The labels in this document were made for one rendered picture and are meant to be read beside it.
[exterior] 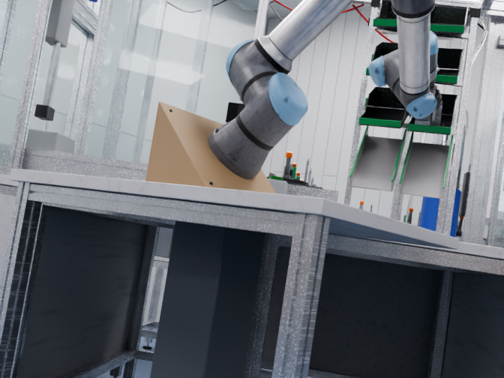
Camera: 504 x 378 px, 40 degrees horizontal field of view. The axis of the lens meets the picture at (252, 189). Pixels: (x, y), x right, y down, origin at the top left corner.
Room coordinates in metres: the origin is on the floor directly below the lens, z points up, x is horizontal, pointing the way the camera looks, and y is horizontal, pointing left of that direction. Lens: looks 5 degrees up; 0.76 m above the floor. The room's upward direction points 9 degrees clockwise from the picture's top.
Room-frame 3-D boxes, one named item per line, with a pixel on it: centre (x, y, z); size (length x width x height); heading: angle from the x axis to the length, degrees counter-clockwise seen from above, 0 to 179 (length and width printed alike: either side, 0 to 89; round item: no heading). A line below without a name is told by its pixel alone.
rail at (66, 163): (2.11, 0.18, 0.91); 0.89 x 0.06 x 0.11; 82
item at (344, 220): (1.73, 0.03, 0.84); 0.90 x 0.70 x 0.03; 54
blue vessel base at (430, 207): (2.94, -0.81, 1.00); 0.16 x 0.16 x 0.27
